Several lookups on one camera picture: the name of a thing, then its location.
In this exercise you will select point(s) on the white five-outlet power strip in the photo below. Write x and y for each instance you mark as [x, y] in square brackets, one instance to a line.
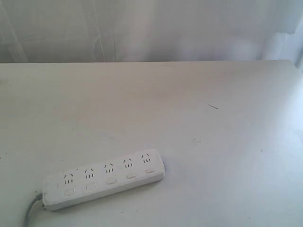
[90, 182]

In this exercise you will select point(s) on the white curtain backdrop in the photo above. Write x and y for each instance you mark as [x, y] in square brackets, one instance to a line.
[150, 30]

